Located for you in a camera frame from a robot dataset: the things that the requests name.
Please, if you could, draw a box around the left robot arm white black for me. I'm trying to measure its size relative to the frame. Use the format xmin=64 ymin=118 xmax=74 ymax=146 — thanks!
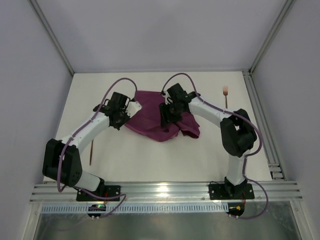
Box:
xmin=42 ymin=92 xmax=142 ymax=192

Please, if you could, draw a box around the corner frame post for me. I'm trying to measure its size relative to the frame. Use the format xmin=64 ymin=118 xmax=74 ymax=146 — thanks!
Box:
xmin=28 ymin=0 xmax=75 ymax=77
xmin=248 ymin=0 xmax=297 ymax=75

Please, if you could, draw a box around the aluminium front rail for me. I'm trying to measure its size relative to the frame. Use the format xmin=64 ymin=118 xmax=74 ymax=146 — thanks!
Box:
xmin=29 ymin=181 xmax=303 ymax=204

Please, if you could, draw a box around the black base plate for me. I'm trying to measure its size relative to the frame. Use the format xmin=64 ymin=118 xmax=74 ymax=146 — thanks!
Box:
xmin=76 ymin=185 xmax=121 ymax=202
xmin=208 ymin=181 xmax=255 ymax=200

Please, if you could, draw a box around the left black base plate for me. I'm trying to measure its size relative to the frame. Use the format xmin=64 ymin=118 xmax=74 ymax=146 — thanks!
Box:
xmin=76 ymin=185 xmax=121 ymax=202

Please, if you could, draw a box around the purple cloth napkin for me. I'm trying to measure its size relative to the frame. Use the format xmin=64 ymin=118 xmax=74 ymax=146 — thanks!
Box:
xmin=125 ymin=90 xmax=201 ymax=142

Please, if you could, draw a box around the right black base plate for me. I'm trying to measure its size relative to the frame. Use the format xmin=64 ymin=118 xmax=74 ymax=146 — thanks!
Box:
xmin=208 ymin=181 xmax=255 ymax=200

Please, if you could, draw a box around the controller board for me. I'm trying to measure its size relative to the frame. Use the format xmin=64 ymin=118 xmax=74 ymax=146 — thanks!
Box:
xmin=87 ymin=204 xmax=106 ymax=219
xmin=226 ymin=204 xmax=245 ymax=219

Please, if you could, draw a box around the left controller board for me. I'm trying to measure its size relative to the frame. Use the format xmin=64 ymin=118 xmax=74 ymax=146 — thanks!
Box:
xmin=87 ymin=204 xmax=106 ymax=219

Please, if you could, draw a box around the right side aluminium rail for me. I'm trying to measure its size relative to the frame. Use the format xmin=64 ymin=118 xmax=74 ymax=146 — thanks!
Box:
xmin=242 ymin=70 xmax=287 ymax=181

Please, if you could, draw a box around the slotted grey cable duct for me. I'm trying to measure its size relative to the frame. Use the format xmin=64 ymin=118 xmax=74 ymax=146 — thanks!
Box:
xmin=40 ymin=202 xmax=228 ymax=214

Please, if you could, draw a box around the aluminium rail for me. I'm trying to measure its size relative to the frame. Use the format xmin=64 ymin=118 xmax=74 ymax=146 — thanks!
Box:
xmin=242 ymin=70 xmax=287 ymax=181
xmin=29 ymin=181 xmax=303 ymax=204

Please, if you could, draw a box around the copper knife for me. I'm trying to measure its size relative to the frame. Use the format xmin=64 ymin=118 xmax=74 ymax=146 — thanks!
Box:
xmin=89 ymin=139 xmax=94 ymax=166

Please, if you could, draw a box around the left corner frame post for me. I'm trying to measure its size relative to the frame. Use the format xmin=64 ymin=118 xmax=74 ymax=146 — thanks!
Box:
xmin=28 ymin=0 xmax=75 ymax=77

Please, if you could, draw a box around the right corner frame post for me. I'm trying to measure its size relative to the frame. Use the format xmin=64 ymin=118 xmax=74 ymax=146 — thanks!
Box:
xmin=248 ymin=0 xmax=297 ymax=75

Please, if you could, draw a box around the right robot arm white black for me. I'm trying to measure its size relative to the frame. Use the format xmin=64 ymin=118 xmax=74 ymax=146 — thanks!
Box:
xmin=159 ymin=83 xmax=257 ymax=200

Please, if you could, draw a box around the right controller board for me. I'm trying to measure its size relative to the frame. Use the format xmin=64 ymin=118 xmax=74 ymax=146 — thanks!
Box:
xmin=226 ymin=204 xmax=245 ymax=219

